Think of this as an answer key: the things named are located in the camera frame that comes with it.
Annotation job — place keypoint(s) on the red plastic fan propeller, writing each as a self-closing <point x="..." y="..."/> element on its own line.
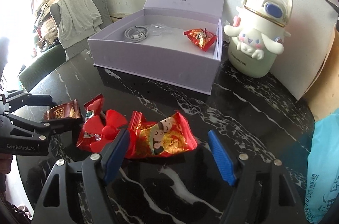
<point x="114" y="122"/>

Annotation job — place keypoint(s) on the white Cinnamoroll water bottle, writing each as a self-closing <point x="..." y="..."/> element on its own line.
<point x="257" y="35"/>

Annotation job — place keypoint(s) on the clutter pile of bags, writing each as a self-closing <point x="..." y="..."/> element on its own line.
<point x="44" y="26"/>

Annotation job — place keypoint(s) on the green upholstered seat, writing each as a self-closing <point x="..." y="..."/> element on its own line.
<point x="42" y="66"/>

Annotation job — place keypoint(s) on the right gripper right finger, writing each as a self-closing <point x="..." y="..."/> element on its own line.
<point x="262" y="192"/>

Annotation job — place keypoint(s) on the blue plastic bag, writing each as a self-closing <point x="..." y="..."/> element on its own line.
<point x="322" y="171"/>

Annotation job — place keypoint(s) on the lavender open gift box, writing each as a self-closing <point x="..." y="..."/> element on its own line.
<point x="178" y="42"/>

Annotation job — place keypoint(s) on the brown chocolate snack packet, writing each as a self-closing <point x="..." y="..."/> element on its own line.
<point x="65" y="110"/>

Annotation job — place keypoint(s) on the white foam board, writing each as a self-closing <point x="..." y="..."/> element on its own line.
<point x="311" y="27"/>

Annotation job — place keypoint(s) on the red gold candy packet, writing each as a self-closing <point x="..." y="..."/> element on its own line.
<point x="202" y="38"/>

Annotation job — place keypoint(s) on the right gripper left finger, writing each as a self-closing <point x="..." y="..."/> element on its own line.
<point x="59" y="200"/>

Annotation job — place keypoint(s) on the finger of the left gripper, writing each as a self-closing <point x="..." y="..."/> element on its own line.
<point x="14" y="100"/>
<point x="16" y="128"/>

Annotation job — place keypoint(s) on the grey fabric chair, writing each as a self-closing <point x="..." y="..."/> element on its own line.
<point x="83" y="45"/>

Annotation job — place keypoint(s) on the red Heinz ketchup packet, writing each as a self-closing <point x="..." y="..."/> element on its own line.
<point x="92" y="127"/>

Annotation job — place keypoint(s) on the red gold snack packet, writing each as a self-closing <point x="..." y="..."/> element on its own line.
<point x="166" y="138"/>

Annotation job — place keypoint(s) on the beige cloth on chair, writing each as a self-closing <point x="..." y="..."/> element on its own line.
<point x="80" y="19"/>

